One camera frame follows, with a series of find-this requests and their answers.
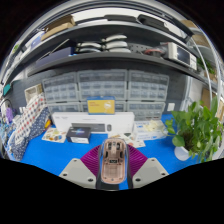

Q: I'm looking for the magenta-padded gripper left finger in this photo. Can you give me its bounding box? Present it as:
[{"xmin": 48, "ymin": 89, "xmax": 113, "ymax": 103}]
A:
[{"xmin": 58, "ymin": 143, "xmax": 105, "ymax": 190}]

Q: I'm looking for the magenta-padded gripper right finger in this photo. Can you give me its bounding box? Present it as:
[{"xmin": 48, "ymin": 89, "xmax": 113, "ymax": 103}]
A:
[{"xmin": 125, "ymin": 143, "xmax": 170, "ymax": 190}]

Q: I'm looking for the pink transparent computer mouse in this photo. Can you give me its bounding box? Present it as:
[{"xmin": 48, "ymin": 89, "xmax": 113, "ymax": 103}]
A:
[{"xmin": 99, "ymin": 138, "xmax": 129, "ymax": 185}]

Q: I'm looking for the white and blue carton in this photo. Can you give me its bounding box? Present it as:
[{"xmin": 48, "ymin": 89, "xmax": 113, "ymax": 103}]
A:
[{"xmin": 133, "ymin": 119, "xmax": 168, "ymax": 141}]

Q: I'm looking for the small black box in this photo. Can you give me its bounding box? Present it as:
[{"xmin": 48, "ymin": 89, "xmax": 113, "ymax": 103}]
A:
[{"xmin": 65, "ymin": 125, "xmax": 92, "ymax": 145}]

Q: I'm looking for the printed picture card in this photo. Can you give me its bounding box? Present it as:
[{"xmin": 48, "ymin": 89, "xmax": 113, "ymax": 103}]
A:
[
  {"xmin": 41, "ymin": 127, "xmax": 69, "ymax": 144},
  {"xmin": 108, "ymin": 132, "xmax": 147, "ymax": 149}
]

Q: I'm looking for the long white keyboard box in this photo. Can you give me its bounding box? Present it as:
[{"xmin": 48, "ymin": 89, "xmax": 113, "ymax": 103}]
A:
[{"xmin": 50, "ymin": 111, "xmax": 135, "ymax": 134}]

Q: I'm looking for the grey small-parts drawer cabinet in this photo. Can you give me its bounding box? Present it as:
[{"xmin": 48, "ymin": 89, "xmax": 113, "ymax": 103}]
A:
[
  {"xmin": 81, "ymin": 99, "xmax": 128, "ymax": 113},
  {"xmin": 46, "ymin": 101, "xmax": 82, "ymax": 116},
  {"xmin": 126, "ymin": 100, "xmax": 166, "ymax": 122},
  {"xmin": 128, "ymin": 69, "xmax": 170, "ymax": 102},
  {"xmin": 77, "ymin": 69, "xmax": 128, "ymax": 101},
  {"xmin": 42, "ymin": 71, "xmax": 79, "ymax": 103}
]

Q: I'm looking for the patterned fabric bundle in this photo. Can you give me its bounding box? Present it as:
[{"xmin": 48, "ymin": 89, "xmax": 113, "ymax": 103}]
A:
[{"xmin": 8, "ymin": 93, "xmax": 52, "ymax": 162}]

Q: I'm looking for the green plant in white pot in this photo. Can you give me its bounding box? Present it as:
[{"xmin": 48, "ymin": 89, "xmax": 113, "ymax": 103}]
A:
[{"xmin": 164, "ymin": 96, "xmax": 224, "ymax": 163}]

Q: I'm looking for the yellow and blue box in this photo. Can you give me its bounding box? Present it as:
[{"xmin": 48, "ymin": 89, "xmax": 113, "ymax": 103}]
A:
[{"xmin": 86, "ymin": 96, "xmax": 116, "ymax": 115}]

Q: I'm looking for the white plastic crate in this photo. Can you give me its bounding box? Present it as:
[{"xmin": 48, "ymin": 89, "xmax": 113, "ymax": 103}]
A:
[{"xmin": 24, "ymin": 83, "xmax": 44, "ymax": 104}]

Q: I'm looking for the dark wall shelf unit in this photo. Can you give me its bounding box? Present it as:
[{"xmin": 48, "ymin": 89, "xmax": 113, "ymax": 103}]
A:
[{"xmin": 3, "ymin": 9, "xmax": 221, "ymax": 83}]

